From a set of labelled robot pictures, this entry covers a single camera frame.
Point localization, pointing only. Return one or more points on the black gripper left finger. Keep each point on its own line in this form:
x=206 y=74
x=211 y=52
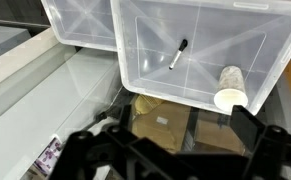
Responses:
x=118 y=156

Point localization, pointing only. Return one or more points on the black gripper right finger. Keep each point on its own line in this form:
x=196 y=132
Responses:
x=275 y=150

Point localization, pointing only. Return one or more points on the black whiteboard marker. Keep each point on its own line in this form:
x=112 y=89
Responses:
x=177 y=55

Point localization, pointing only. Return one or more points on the large open cardboard box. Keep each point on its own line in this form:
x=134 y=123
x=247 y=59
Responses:
x=165 y=133

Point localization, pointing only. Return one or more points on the straw broom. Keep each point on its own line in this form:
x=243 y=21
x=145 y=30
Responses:
x=145 y=103

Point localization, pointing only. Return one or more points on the purple print white box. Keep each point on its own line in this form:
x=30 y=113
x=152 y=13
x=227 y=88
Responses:
x=48 y=156

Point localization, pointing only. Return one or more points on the small clear plastic bin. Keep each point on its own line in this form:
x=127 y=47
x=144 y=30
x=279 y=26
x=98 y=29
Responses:
x=81 y=20

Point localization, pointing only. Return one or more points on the glass partition frame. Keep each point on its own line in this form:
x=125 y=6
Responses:
x=18 y=56

